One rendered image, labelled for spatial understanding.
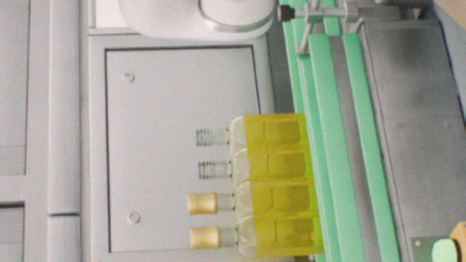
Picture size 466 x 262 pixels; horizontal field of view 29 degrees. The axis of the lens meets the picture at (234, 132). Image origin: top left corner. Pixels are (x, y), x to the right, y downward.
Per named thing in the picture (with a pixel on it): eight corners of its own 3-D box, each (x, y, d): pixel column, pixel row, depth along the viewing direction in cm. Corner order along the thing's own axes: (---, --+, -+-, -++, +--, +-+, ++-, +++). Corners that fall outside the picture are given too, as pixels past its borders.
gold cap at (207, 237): (219, 253, 139) (191, 255, 138) (217, 235, 141) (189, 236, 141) (220, 239, 136) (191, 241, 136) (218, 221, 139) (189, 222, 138)
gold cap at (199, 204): (214, 200, 144) (186, 201, 143) (215, 187, 141) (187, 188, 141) (216, 219, 142) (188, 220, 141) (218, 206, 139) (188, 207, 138)
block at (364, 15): (384, 35, 152) (344, 36, 152) (398, 1, 144) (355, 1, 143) (388, 52, 151) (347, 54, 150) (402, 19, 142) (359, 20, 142)
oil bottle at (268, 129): (348, 125, 153) (223, 129, 151) (354, 109, 148) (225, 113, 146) (353, 155, 151) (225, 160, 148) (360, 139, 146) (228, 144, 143)
